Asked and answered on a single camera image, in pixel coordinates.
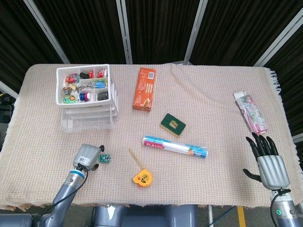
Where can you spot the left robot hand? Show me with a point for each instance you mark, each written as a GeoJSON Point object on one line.
{"type": "Point", "coordinates": [85, 156]}

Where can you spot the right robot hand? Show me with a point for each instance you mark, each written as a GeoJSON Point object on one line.
{"type": "Point", "coordinates": [272, 170]}

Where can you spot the small green circuit board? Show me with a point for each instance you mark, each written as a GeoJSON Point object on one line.
{"type": "Point", "coordinates": [105, 159]}

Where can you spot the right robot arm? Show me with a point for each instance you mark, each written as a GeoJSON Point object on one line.
{"type": "Point", "coordinates": [286, 210]}

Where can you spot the white drawer organizer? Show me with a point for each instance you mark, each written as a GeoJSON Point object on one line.
{"type": "Point", "coordinates": [113, 94]}

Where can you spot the orange carton box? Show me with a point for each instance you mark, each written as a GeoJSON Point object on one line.
{"type": "Point", "coordinates": [144, 89]}

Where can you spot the blue and white magnet stack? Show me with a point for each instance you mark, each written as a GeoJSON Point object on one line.
{"type": "Point", "coordinates": [84, 97]}

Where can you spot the floral tissue pack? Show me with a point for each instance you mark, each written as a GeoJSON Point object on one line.
{"type": "Point", "coordinates": [253, 113]}

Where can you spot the yellow tape measure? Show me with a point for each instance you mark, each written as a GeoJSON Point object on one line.
{"type": "Point", "coordinates": [142, 178]}

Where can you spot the brown and green candy packet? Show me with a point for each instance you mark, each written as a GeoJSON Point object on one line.
{"type": "Point", "coordinates": [67, 91]}

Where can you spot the green and blue packet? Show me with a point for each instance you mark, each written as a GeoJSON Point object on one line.
{"type": "Point", "coordinates": [98, 83]}

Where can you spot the white table leg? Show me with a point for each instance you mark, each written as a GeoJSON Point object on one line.
{"type": "Point", "coordinates": [210, 216]}

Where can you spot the red and yellow candy packet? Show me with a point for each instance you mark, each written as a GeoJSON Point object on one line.
{"type": "Point", "coordinates": [71, 78]}

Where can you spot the black oval object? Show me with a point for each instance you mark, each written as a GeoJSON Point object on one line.
{"type": "Point", "coordinates": [83, 75]}

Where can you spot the small red figure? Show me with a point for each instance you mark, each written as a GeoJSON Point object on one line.
{"type": "Point", "coordinates": [91, 74]}

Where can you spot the grey robot torso base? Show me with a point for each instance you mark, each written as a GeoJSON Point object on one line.
{"type": "Point", "coordinates": [142, 216]}

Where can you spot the red and white packet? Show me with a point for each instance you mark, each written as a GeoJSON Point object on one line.
{"type": "Point", "coordinates": [102, 72]}

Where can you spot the green and yellow sponge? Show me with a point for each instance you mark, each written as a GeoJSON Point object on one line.
{"type": "Point", "coordinates": [169, 124]}

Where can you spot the plastic food wrap roll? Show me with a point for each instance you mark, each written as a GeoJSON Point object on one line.
{"type": "Point", "coordinates": [175, 147]}

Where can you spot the tan woven tablecloth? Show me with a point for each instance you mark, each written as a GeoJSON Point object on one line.
{"type": "Point", "coordinates": [208, 94]}

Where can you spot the white partition post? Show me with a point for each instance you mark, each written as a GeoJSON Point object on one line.
{"type": "Point", "coordinates": [46, 30]}
{"type": "Point", "coordinates": [279, 40]}
{"type": "Point", "coordinates": [195, 30]}
{"type": "Point", "coordinates": [8, 89]}
{"type": "Point", "coordinates": [298, 139]}
{"type": "Point", "coordinates": [125, 30]}

